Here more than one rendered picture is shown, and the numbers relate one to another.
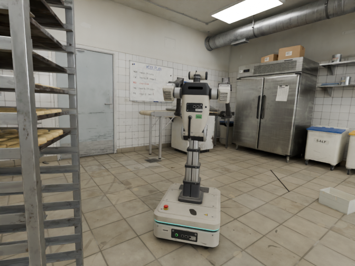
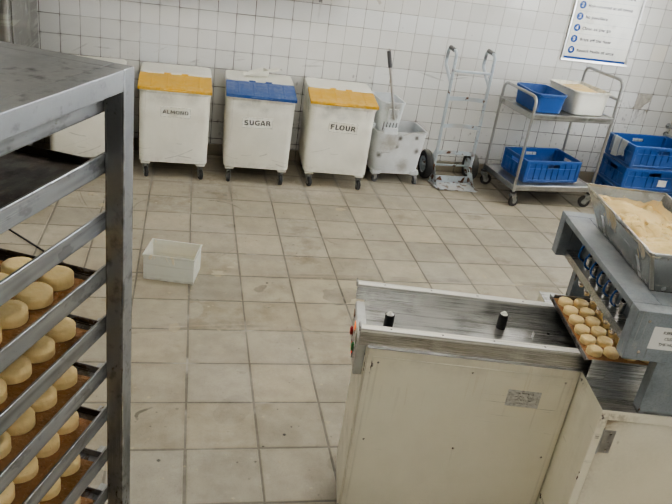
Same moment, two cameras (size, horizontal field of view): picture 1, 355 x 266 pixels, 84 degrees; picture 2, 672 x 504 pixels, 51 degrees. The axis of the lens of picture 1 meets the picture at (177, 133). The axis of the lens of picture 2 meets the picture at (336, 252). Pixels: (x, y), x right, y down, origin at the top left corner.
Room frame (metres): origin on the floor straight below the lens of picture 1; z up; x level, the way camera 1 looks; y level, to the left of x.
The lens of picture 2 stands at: (-0.19, 1.12, 2.05)
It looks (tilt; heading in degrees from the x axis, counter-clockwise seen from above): 26 degrees down; 294
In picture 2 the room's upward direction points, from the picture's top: 8 degrees clockwise
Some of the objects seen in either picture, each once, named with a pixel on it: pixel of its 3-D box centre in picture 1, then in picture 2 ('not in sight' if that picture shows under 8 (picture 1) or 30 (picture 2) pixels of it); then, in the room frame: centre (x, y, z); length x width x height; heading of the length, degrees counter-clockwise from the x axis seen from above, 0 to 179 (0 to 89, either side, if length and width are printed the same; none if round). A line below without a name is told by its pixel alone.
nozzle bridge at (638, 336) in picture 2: not in sight; (628, 304); (-0.26, -1.20, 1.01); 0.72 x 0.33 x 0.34; 117
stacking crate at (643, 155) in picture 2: not in sight; (648, 151); (-0.10, -5.62, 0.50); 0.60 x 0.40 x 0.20; 39
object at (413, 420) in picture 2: not in sight; (444, 422); (0.19, -0.97, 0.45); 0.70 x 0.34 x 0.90; 27
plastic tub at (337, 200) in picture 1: (337, 200); (172, 261); (2.13, -1.87, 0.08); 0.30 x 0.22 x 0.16; 26
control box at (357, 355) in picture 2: not in sight; (358, 336); (0.52, -0.80, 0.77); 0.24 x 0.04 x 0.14; 117
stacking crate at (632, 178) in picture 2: not in sight; (641, 173); (-0.10, -5.62, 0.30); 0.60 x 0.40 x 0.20; 37
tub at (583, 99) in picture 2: not in sight; (577, 97); (0.57, -5.23, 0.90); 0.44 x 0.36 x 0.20; 136
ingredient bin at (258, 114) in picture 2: not in sight; (256, 127); (2.76, -3.68, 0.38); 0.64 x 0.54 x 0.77; 126
